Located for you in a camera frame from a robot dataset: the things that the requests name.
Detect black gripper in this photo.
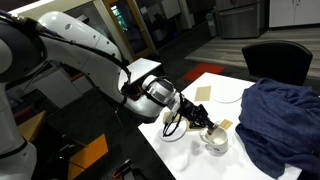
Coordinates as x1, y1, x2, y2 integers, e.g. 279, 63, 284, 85
178, 96, 219, 133

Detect red marker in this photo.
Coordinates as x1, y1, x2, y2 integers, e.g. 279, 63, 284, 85
207, 125, 218, 136

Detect white mug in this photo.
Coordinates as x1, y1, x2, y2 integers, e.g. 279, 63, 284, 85
199, 126, 230, 154

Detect small cardboard piece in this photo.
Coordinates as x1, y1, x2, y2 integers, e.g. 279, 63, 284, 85
218, 118, 234, 131

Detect medium square cardboard piece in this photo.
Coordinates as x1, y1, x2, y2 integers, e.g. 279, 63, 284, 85
194, 85, 213, 103

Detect white plate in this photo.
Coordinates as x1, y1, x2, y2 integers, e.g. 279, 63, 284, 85
158, 117, 188, 143
212, 87, 244, 105

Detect long large cardboard piece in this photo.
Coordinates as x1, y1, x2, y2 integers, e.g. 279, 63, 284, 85
162, 111, 175, 124

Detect blue cloth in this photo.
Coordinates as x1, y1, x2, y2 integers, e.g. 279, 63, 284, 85
235, 78, 320, 179

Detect white flat board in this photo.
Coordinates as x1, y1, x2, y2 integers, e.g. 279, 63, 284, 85
127, 57, 162, 85

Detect black chair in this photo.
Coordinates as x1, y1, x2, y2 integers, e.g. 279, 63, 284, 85
241, 40, 314, 88

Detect grey trash bin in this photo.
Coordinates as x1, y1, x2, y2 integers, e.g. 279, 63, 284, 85
205, 9, 220, 38

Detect stainless steel appliance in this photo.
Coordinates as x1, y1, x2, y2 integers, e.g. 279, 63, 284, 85
216, 0, 263, 40

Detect wooden door frame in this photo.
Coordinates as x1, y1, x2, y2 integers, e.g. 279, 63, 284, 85
102, 0, 158, 59

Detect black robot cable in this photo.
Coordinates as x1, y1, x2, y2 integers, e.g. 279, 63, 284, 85
19, 19, 133, 88

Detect white wall cabinets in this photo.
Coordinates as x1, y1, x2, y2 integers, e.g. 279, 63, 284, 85
268, 0, 320, 28

